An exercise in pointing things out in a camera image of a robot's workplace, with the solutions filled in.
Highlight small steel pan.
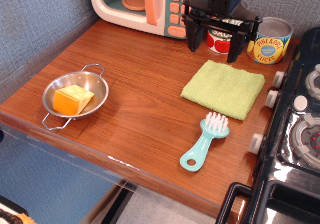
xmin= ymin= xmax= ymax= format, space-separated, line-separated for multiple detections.
xmin=42 ymin=64 xmax=110 ymax=131

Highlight tomato sauce can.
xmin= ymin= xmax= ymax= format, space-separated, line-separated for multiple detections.
xmin=207 ymin=0 xmax=249 ymax=54

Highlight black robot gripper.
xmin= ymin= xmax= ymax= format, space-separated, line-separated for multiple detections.
xmin=182 ymin=0 xmax=263 ymax=64

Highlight green towel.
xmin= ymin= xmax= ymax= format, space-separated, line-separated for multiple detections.
xmin=180 ymin=60 xmax=266 ymax=121

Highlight white stove knob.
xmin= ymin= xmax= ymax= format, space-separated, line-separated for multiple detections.
xmin=272 ymin=71 xmax=286 ymax=89
xmin=265 ymin=90 xmax=279 ymax=109
xmin=249 ymin=133 xmax=264 ymax=156

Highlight teal dish brush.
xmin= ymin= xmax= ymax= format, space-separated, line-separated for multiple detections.
xmin=180 ymin=112 xmax=230 ymax=172

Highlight white stove knob middle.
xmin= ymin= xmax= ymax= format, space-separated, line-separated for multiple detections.
xmin=265 ymin=90 xmax=279 ymax=109

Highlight orange cheese block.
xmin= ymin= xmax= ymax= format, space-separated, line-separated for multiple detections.
xmin=53 ymin=85 xmax=95 ymax=116

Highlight pineapple slices can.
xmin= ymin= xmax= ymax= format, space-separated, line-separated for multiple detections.
xmin=247 ymin=17 xmax=294 ymax=65

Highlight orange microwave plate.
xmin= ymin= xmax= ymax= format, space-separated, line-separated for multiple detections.
xmin=122 ymin=0 xmax=146 ymax=12

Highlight black toy stove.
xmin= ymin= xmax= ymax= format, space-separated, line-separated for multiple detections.
xmin=216 ymin=27 xmax=320 ymax=224

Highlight toy microwave teal and white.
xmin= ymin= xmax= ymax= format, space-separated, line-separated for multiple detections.
xmin=91 ymin=0 xmax=186 ymax=40

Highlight white stove knob top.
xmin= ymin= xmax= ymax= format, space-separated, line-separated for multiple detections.
xmin=272 ymin=71 xmax=286 ymax=89

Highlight white stove knob bottom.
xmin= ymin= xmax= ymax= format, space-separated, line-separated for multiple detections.
xmin=249 ymin=133 xmax=264 ymax=156

